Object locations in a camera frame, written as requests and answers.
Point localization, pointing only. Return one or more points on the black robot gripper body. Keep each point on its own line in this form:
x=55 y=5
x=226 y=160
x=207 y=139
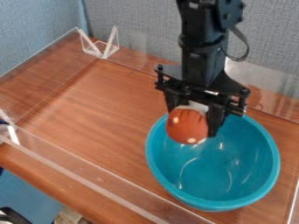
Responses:
x=225 y=91

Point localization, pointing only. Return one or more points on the clear acrylic left barrier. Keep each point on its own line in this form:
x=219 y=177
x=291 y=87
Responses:
x=34 y=81

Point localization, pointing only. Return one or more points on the clear acrylic back barrier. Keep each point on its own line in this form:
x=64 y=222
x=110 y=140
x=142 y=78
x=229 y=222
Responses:
x=274 y=89

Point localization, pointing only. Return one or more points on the clear acrylic barrier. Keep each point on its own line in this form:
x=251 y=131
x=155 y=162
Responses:
x=34 y=81
x=274 y=89
x=137 y=199

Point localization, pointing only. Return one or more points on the brown plush mushroom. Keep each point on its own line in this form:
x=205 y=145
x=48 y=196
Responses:
x=186 y=125

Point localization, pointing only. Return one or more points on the clear acrylic front barrier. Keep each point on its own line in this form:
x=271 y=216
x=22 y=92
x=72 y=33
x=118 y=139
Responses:
x=137 y=199

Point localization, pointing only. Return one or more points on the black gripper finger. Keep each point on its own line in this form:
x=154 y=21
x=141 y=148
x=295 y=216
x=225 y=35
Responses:
x=215 y=118
x=173 y=100

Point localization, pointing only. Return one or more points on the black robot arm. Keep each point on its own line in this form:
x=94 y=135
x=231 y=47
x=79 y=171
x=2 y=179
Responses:
x=199 y=79

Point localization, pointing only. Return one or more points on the blue plastic bowl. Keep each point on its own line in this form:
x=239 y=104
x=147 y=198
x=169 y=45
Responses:
x=219 y=175

